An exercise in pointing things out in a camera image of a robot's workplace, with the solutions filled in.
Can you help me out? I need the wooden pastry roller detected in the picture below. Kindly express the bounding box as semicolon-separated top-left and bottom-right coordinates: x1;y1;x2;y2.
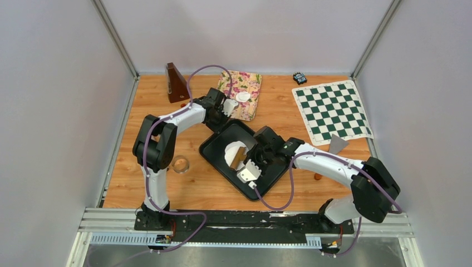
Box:
229;146;246;171

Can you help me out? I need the black baking tray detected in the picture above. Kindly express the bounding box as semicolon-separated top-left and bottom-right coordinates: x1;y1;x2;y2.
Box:
199;120;288;201

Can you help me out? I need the round metal cutter ring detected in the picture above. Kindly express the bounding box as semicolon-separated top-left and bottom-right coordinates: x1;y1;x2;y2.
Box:
171;155;190;174

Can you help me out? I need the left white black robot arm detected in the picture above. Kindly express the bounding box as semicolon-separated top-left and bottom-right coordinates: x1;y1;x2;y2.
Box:
132;88;238;230

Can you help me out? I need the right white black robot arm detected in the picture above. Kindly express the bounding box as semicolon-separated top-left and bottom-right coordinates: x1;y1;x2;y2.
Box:
237;126;401;233

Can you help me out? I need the brown wooden metronome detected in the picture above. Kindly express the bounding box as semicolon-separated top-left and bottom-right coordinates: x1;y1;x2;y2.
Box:
165;62;190;103

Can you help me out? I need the floral rectangular tray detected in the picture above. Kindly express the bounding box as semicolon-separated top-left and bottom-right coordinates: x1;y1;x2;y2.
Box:
217;71;262;121

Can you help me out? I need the small blue black toy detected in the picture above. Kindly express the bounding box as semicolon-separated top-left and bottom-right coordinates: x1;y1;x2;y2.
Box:
292;72;307;85

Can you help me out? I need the green white chess mat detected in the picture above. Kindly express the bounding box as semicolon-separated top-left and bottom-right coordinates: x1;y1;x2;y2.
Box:
292;80;374;146

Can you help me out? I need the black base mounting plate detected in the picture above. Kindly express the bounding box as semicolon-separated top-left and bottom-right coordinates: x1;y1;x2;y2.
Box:
134;210;355;244

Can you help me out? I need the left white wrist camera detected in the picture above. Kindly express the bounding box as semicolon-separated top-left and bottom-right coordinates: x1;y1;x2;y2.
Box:
222;99;239;117

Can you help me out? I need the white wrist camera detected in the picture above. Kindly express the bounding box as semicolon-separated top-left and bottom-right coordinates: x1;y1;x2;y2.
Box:
237;160;262;183
222;99;239;117

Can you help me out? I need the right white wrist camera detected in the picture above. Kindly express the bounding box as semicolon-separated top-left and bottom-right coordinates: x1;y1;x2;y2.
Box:
237;160;262;183

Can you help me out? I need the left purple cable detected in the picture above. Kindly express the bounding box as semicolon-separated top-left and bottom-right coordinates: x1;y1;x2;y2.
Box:
142;65;234;255

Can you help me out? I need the purple cable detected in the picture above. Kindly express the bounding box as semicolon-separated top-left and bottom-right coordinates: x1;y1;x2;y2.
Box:
142;65;234;255
253;151;404;258

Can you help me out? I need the wooden handled metal scraper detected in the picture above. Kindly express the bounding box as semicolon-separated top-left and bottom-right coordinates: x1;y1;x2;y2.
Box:
328;134;349;155

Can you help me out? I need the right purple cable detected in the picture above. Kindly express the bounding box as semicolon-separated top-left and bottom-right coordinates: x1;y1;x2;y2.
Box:
253;151;404;258

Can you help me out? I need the aluminium frame rail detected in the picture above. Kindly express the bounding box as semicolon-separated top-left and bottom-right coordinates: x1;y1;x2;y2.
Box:
67;208;424;266

